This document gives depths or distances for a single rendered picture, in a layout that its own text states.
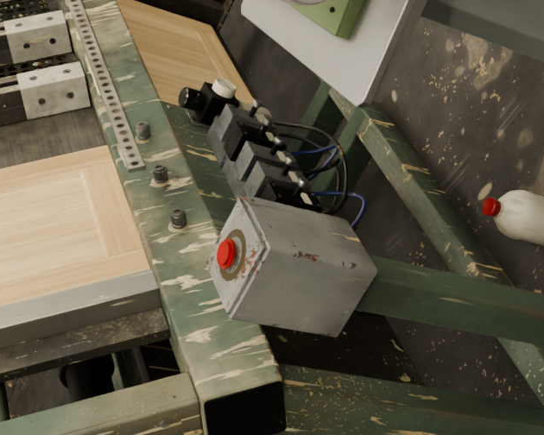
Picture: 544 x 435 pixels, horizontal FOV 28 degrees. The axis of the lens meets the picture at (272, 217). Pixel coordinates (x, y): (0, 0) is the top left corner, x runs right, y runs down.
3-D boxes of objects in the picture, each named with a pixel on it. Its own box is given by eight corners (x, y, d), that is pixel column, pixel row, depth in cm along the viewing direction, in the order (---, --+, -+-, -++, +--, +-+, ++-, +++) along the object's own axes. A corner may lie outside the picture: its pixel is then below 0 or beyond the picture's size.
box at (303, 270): (384, 272, 141) (266, 246, 132) (342, 340, 146) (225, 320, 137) (352, 218, 150) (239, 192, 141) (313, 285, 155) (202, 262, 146)
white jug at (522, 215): (588, 221, 214) (513, 200, 204) (560, 260, 218) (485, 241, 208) (562, 192, 221) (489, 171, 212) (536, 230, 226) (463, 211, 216)
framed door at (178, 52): (303, 198, 261) (306, 192, 260) (90, 146, 234) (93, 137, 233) (208, 31, 329) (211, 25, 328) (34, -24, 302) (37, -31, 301)
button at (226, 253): (248, 253, 137) (233, 249, 136) (234, 277, 139) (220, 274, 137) (238, 234, 140) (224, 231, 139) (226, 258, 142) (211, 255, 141)
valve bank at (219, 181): (399, 222, 171) (269, 190, 159) (357, 291, 177) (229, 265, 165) (298, 71, 209) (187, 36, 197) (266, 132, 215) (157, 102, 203)
